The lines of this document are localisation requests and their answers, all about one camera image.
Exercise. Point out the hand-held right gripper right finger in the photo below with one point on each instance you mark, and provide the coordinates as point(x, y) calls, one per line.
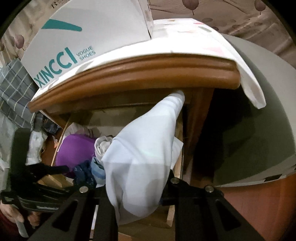
point(185, 208)

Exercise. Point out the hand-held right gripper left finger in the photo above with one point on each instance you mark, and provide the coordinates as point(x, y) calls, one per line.
point(106, 215)

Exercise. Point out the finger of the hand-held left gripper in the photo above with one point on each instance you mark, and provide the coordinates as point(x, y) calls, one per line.
point(50, 170)

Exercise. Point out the purple underwear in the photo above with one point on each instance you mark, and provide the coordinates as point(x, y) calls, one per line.
point(76, 150)

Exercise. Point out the dark blue patterned underwear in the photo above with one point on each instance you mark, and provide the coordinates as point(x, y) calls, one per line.
point(83, 172)

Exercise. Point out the light blue underwear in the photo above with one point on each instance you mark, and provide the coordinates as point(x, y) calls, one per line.
point(98, 170)

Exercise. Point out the grey white underwear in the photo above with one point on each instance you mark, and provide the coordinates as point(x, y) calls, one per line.
point(103, 146)

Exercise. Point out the wooden drawer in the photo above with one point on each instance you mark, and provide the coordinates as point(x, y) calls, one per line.
point(104, 119)

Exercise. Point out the white shoe box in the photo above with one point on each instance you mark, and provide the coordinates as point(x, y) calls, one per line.
point(92, 23)

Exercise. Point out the person's left hand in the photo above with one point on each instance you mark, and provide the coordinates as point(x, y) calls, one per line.
point(9, 213)

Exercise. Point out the white sheer leaf-print cloth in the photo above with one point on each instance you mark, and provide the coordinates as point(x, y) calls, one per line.
point(5, 139)

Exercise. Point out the grey plaid cloth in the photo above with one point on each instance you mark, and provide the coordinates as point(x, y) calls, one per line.
point(16, 92)

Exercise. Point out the large grey panel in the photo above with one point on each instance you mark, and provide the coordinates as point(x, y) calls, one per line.
point(254, 115)

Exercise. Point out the wooden nightstand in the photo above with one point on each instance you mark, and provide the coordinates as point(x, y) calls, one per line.
point(138, 71)

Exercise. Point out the white patterned cloth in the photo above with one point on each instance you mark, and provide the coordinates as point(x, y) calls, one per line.
point(196, 34)

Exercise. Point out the beige leaf pattern curtain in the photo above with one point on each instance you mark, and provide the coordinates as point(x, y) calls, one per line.
point(231, 14)

